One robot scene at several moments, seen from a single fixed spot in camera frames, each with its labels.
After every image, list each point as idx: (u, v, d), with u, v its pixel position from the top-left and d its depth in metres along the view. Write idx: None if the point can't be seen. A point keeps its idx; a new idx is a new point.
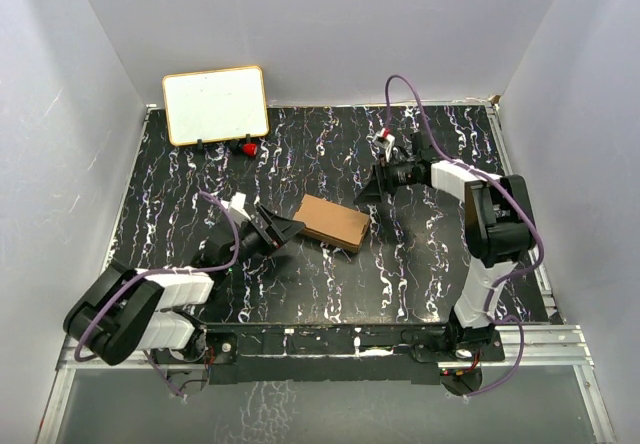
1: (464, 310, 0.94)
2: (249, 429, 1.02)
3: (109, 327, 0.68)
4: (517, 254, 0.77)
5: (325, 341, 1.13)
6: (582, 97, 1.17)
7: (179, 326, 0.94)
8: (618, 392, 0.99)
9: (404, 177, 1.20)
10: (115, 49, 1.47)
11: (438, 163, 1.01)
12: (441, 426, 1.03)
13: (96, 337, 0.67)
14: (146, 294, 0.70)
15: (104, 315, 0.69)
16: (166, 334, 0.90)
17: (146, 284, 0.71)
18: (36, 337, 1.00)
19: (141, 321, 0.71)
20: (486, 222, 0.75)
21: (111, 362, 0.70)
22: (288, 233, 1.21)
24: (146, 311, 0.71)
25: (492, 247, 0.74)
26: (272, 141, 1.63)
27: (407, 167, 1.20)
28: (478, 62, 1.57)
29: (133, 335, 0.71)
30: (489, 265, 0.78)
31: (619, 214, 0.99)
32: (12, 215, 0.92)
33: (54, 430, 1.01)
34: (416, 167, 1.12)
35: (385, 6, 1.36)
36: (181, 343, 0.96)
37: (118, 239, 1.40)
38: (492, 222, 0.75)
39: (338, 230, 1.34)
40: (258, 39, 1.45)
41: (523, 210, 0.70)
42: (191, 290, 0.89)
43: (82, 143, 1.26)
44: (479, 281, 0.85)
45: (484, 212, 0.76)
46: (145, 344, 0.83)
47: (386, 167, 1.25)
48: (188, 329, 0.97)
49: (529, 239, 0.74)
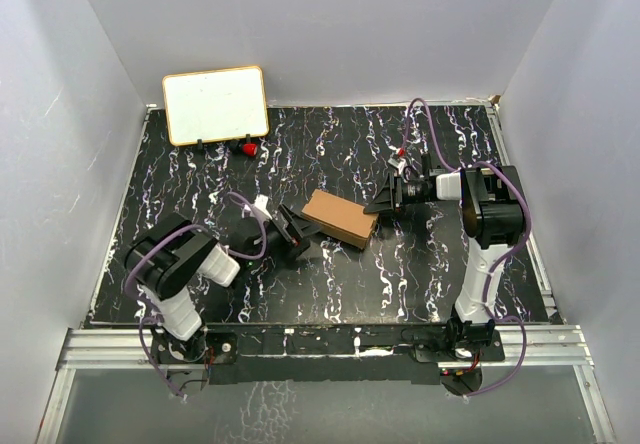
1: (464, 304, 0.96)
2: (249, 429, 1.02)
3: (160, 263, 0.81)
4: (511, 237, 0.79)
5: (325, 341, 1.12)
6: (582, 97, 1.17)
7: (192, 315, 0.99)
8: (617, 392, 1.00)
9: (415, 193, 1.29)
10: (115, 49, 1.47)
11: (443, 174, 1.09)
12: (441, 427, 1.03)
13: (152, 268, 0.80)
14: (203, 239, 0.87)
15: (159, 253, 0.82)
16: (182, 313, 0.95)
17: (201, 234, 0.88)
18: (36, 336, 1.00)
19: (191, 264, 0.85)
20: (479, 201, 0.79)
21: (159, 294, 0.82)
22: (307, 231, 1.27)
24: (196, 257, 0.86)
25: (486, 226, 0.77)
26: (272, 141, 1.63)
27: (418, 183, 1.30)
28: (478, 62, 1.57)
29: (183, 274, 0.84)
30: (484, 246, 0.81)
31: (620, 213, 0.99)
32: (12, 215, 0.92)
33: (54, 430, 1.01)
34: (426, 185, 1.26)
35: (385, 6, 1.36)
36: (185, 333, 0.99)
37: (118, 239, 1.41)
38: (485, 202, 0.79)
39: (354, 224, 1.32)
40: (258, 39, 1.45)
41: (517, 192, 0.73)
42: (223, 267, 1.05)
43: (83, 142, 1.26)
44: (477, 267, 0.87)
45: (479, 192, 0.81)
46: (171, 305, 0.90)
47: (399, 182, 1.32)
48: (196, 321, 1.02)
49: (522, 222, 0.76)
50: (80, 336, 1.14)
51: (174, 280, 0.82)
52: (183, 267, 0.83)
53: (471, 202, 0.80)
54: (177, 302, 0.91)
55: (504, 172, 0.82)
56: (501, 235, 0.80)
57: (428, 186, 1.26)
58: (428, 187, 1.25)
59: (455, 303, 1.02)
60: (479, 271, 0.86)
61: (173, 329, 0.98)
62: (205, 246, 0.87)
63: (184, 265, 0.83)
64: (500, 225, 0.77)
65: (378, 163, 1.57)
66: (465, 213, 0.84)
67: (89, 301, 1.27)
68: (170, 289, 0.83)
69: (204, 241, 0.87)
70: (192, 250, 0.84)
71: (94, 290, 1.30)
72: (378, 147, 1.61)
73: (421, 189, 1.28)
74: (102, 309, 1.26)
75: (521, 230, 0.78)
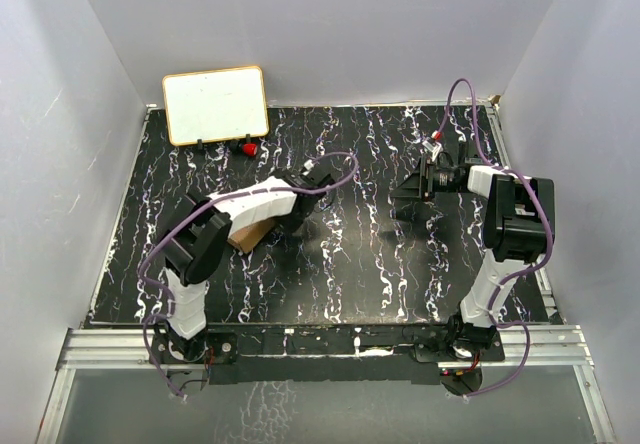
1: (469, 307, 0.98)
2: (249, 429, 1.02)
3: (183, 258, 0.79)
4: (530, 255, 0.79)
5: (325, 341, 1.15)
6: (582, 97, 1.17)
7: (199, 315, 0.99)
8: (618, 392, 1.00)
9: (446, 181, 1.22)
10: (115, 49, 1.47)
11: (476, 167, 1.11)
12: (442, 427, 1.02)
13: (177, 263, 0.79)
14: (218, 224, 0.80)
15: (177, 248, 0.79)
16: (191, 309, 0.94)
17: (217, 218, 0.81)
18: (37, 336, 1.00)
19: (214, 249, 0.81)
20: (502, 215, 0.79)
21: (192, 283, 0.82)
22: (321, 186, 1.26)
24: (218, 241, 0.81)
25: (504, 240, 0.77)
26: (272, 141, 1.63)
27: (450, 171, 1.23)
28: (479, 63, 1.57)
29: (208, 262, 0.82)
30: (500, 260, 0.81)
31: (621, 213, 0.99)
32: (12, 215, 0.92)
33: (54, 431, 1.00)
34: (458, 171, 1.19)
35: (385, 5, 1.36)
36: (188, 332, 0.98)
37: (118, 238, 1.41)
38: (510, 216, 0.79)
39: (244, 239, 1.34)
40: (258, 39, 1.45)
41: (542, 211, 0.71)
42: (269, 205, 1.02)
43: (83, 142, 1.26)
44: (488, 277, 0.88)
45: (503, 207, 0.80)
46: (191, 298, 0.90)
47: (430, 167, 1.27)
48: (201, 322, 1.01)
49: (544, 242, 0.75)
50: (80, 337, 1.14)
51: (202, 268, 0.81)
52: (206, 257, 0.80)
53: (495, 216, 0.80)
54: (197, 293, 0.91)
55: (540, 186, 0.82)
56: (520, 252, 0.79)
57: (460, 173, 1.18)
58: (461, 174, 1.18)
59: (462, 303, 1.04)
60: (490, 279, 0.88)
61: (178, 327, 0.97)
62: (223, 230, 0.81)
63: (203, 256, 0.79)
64: (521, 239, 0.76)
65: (378, 163, 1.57)
66: (486, 226, 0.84)
67: (90, 301, 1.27)
68: (200, 277, 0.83)
69: (217, 228, 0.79)
70: (207, 241, 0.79)
71: (94, 290, 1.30)
72: (378, 147, 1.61)
73: (453, 178, 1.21)
74: (102, 309, 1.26)
75: (541, 250, 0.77)
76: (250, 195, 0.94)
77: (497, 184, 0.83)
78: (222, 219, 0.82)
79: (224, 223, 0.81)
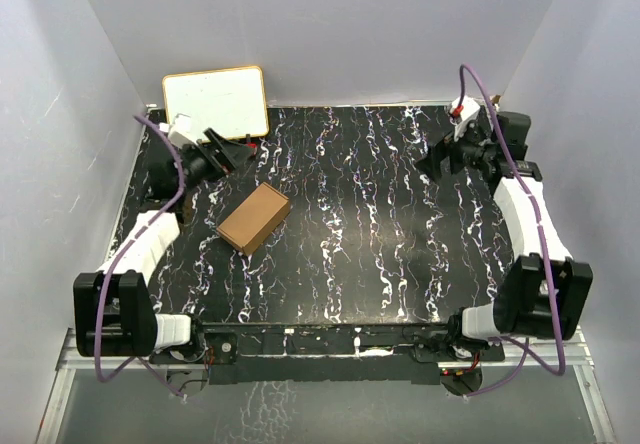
1: (471, 320, 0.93)
2: (249, 429, 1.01)
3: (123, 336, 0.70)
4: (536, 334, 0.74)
5: (325, 341, 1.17)
6: (582, 97, 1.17)
7: (176, 318, 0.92)
8: (619, 393, 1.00)
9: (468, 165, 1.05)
10: (115, 49, 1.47)
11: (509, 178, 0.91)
12: (442, 427, 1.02)
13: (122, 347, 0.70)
14: (129, 284, 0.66)
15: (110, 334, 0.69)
16: (169, 330, 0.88)
17: (125, 279, 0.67)
18: (35, 337, 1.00)
19: (147, 308, 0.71)
20: (519, 307, 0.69)
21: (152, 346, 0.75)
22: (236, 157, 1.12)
24: (142, 297, 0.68)
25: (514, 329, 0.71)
26: (272, 141, 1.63)
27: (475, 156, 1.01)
28: (479, 63, 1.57)
29: (148, 320, 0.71)
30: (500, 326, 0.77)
31: (622, 214, 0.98)
32: (12, 215, 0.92)
33: (54, 430, 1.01)
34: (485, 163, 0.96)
35: (385, 6, 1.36)
36: (185, 337, 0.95)
37: (118, 239, 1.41)
38: (526, 310, 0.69)
39: (238, 225, 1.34)
40: (258, 40, 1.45)
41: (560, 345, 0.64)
42: (161, 238, 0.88)
43: (83, 143, 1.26)
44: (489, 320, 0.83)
45: (523, 300, 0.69)
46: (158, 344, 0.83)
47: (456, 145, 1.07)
48: (187, 321, 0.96)
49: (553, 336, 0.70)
50: None
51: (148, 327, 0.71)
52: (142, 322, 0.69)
53: (511, 304, 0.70)
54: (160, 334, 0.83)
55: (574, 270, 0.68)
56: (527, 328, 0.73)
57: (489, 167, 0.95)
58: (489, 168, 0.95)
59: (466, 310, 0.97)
60: (491, 326, 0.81)
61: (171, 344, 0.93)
62: (139, 285, 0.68)
63: (140, 328, 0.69)
64: (536, 334, 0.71)
65: (378, 163, 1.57)
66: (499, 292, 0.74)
67: None
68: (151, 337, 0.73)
69: (130, 290, 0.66)
70: (136, 307, 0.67)
71: None
72: (378, 147, 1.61)
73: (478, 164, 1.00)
74: None
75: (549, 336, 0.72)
76: (136, 241, 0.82)
77: (519, 269, 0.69)
78: (131, 276, 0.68)
79: (135, 279, 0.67)
